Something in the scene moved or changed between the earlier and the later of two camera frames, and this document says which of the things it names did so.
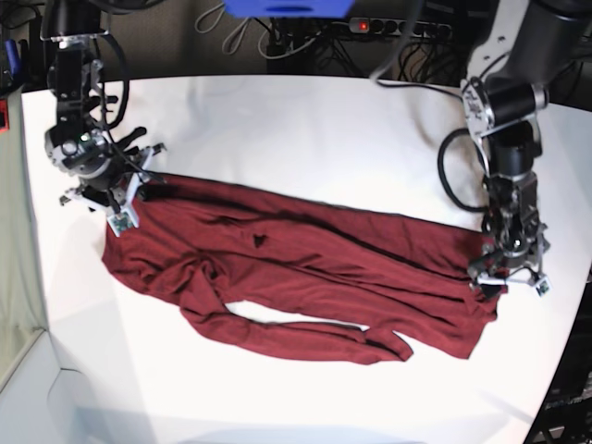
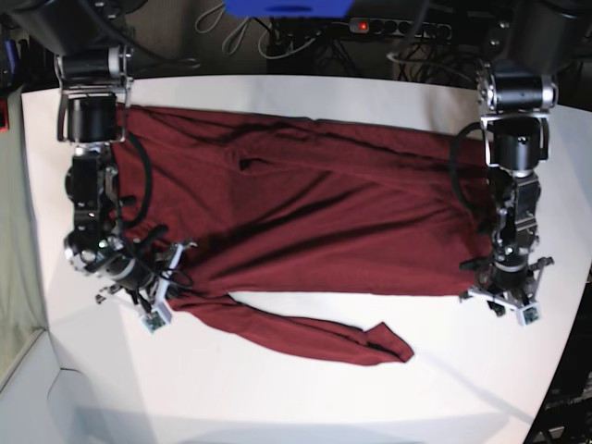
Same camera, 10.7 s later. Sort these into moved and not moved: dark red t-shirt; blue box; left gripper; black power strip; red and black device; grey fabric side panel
Moved: left gripper; dark red t-shirt
Not moved: red and black device; black power strip; grey fabric side panel; blue box
